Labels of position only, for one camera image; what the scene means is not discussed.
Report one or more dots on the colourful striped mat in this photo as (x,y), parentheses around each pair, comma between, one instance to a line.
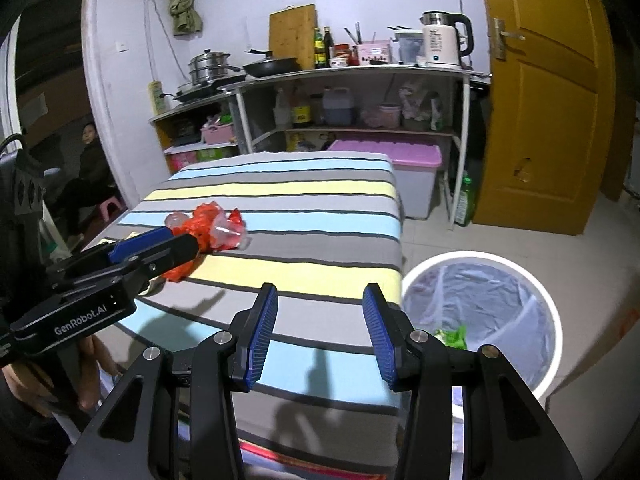
(320,460)

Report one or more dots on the steel steamer pot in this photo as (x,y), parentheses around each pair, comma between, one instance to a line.
(207,67)

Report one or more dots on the clear plastic cup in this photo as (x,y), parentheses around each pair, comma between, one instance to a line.
(175,220)
(227,232)

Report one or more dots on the red jar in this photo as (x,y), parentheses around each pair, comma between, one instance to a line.
(341,52)

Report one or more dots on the yellow wooden door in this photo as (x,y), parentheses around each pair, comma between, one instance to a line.
(545,110)

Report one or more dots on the pink basket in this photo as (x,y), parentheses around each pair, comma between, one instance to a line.
(220,132)

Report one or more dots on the crumpled plastic bags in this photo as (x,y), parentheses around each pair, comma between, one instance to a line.
(412,102)

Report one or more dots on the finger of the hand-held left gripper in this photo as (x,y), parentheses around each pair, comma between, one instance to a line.
(165,255)
(140,242)

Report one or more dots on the pink lid storage box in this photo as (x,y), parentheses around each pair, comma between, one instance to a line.
(390,152)

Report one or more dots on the green snack packet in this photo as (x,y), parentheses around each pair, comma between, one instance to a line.
(452,337)

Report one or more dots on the black frying pan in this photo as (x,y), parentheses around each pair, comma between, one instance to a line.
(272,66)

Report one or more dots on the blue liquid jug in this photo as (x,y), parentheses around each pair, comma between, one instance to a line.
(339,110)

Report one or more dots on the small wooden shelf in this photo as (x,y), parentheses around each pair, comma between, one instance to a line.
(162,135)

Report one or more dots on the white plastic bottle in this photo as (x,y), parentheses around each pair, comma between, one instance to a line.
(281,112)

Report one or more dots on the person's left hand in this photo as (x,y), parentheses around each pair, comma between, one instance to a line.
(100,365)

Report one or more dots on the clear plastic bin liner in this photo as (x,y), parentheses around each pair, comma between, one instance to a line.
(490,300)

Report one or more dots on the black induction cooker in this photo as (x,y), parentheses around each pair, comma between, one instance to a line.
(200,91)

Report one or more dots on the white electric kettle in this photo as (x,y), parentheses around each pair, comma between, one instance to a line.
(440,47)

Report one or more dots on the pink plastic container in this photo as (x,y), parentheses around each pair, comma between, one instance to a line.
(389,116)

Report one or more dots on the white shelf unit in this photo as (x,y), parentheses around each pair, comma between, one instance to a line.
(350,74)

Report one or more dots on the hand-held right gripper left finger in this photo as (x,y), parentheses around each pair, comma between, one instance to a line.
(262,335)

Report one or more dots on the green plastic bottle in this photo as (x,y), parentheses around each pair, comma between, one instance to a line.
(464,205)

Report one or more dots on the white water pitcher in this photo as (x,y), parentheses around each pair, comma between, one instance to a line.
(409,47)

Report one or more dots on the green white packet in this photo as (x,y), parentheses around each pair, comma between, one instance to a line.
(436,117)

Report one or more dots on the pink utensil box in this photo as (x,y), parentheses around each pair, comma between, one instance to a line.
(374,52)

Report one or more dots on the striped tablecloth table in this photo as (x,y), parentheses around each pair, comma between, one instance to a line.
(300,210)

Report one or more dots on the white cabinet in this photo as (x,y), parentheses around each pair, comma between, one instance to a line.
(600,385)

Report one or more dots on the wooden cutting board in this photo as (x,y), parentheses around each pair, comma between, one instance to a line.
(292,35)

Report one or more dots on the pink plastic stool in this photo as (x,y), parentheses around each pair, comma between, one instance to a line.
(110,206)

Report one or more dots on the yellow label oil bottle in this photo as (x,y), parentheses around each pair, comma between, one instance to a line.
(300,112)

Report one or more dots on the dark glass bottle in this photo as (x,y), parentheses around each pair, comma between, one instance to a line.
(328,50)

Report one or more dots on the yellow power strip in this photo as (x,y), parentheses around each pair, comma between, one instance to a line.
(156,99)

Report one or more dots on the dark chopsticks bundle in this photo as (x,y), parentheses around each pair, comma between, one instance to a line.
(358,34)

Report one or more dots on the red plastic bag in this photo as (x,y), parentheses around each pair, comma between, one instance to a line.
(200,225)

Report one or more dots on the white trash bin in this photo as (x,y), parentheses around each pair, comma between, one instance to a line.
(475,255)

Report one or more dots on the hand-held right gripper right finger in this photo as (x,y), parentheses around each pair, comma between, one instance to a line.
(377,340)

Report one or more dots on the white wall switch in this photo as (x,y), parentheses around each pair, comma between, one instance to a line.
(121,47)

